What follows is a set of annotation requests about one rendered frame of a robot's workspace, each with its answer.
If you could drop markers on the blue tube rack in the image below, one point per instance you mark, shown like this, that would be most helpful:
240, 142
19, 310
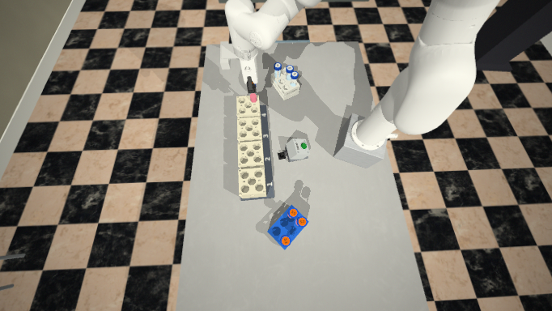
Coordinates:
285, 226

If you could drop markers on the white tube rack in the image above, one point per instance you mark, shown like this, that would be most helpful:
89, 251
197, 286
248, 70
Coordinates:
284, 88

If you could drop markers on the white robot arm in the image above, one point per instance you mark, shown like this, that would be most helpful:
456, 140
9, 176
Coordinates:
440, 75

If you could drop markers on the cream bucket adapter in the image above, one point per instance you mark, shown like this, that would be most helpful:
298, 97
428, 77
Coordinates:
249, 129
246, 108
252, 182
250, 155

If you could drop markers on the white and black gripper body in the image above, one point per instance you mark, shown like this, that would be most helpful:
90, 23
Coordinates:
249, 68

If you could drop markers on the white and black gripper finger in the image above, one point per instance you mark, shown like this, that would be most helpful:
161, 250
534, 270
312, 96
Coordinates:
251, 87

